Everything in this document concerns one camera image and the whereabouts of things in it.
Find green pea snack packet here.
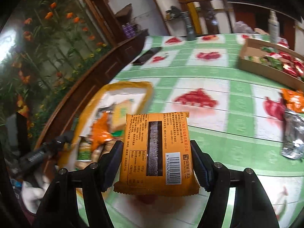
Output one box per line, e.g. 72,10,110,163
75,136,92,170

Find orange biscuit packet with barcode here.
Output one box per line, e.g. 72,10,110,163
114,112,200,197

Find silver foil snack packet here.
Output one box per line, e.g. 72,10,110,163
281,109,303,160

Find orange snack packet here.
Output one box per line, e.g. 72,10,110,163
91,112,113,152

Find white-gloved left hand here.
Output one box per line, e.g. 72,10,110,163
21,170,51,214

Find yellow cracker packet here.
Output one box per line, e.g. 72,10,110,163
110,99,133,133

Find green fruit-pattern tablecloth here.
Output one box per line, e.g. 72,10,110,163
112,34,303,227

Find yellow-rimmed white tray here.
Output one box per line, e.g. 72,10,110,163
58,81,154,171

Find black smartphone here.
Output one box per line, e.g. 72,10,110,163
132,47,162,66

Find cardboard box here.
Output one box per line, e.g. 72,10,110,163
238,38,303,91

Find green snack packets in box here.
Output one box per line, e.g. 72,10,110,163
244,46,283,70

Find grey flashlight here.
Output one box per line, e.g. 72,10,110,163
181,11,196,41

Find red snack packets in box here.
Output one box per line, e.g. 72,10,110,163
279,51,303,80

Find purple bottles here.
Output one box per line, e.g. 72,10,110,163
122,23,136,39

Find white spray bottle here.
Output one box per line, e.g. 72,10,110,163
268,10,280,44

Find wooden chair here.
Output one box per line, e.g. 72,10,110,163
179,0,234,35

